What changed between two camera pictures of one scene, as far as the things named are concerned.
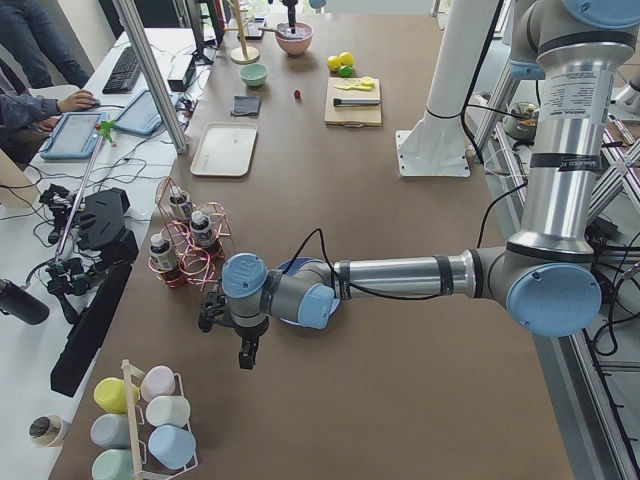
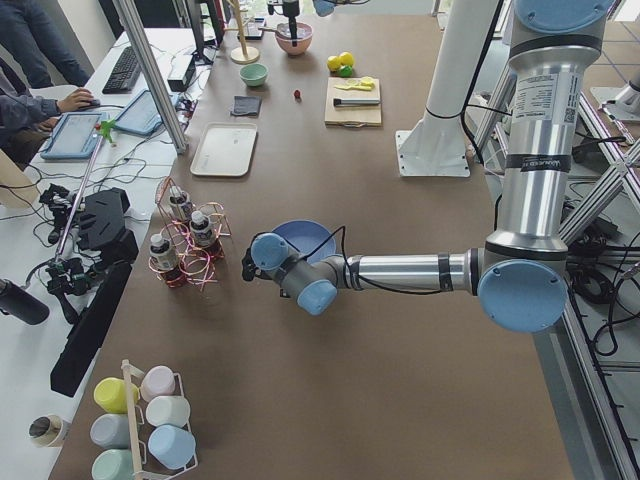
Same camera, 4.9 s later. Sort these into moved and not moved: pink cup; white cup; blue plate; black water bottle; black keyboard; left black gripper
Moved: left black gripper; blue plate
Not moved: black water bottle; white cup; black keyboard; pink cup
